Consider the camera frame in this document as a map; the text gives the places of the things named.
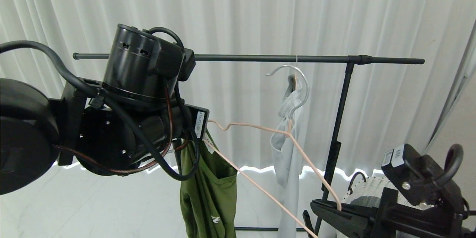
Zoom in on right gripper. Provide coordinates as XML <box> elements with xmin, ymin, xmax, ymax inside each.
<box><xmin>311</xmin><ymin>187</ymin><xmax>466</xmax><ymax>238</ymax></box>

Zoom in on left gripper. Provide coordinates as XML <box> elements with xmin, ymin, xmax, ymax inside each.
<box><xmin>76</xmin><ymin>103</ymin><xmax>210</xmax><ymax>176</ymax></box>

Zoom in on pale grey shorts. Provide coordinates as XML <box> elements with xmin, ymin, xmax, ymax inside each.
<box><xmin>270</xmin><ymin>74</ymin><xmax>309</xmax><ymax>238</ymax></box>

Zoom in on green garment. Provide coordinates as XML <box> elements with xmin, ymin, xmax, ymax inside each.
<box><xmin>179</xmin><ymin>130</ymin><xmax>239</xmax><ymax>238</ymax></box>

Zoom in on white laundry basket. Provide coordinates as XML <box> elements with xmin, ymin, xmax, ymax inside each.
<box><xmin>335</xmin><ymin>171</ymin><xmax>435</xmax><ymax>238</ymax></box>

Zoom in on black clothes rack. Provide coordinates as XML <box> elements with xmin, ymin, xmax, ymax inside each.
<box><xmin>72</xmin><ymin>52</ymin><xmax>425</xmax><ymax>238</ymax></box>

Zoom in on white curtain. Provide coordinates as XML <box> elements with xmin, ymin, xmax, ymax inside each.
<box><xmin>0</xmin><ymin>0</ymin><xmax>476</xmax><ymax>179</ymax></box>

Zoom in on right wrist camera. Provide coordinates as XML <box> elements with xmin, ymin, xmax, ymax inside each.
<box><xmin>381</xmin><ymin>143</ymin><xmax>465</xmax><ymax>213</ymax></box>

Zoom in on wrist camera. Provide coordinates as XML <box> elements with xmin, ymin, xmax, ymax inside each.
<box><xmin>158</xmin><ymin>39</ymin><xmax>197</xmax><ymax>82</ymax></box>
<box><xmin>381</xmin><ymin>143</ymin><xmax>465</xmax><ymax>213</ymax></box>

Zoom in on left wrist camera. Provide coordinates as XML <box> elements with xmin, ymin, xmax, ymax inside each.
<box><xmin>158</xmin><ymin>39</ymin><xmax>197</xmax><ymax>82</ymax></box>

